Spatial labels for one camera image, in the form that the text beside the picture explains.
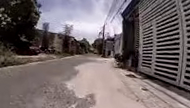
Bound dark building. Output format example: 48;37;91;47
116;0;146;70

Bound overhead wires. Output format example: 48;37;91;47
104;0;136;27

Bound utility pole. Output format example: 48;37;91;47
99;23;107;57

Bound white slatted metal fence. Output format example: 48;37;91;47
130;0;190;96

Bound large dark green tree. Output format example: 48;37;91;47
0;0;44;52

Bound long grey wall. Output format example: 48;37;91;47
32;28;86;56

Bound row of distant buildings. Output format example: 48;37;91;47
92;30;124;58

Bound grey paved sidewalk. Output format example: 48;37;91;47
106;58;190;108

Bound grey asphalt road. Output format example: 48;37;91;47
0;45;171;108

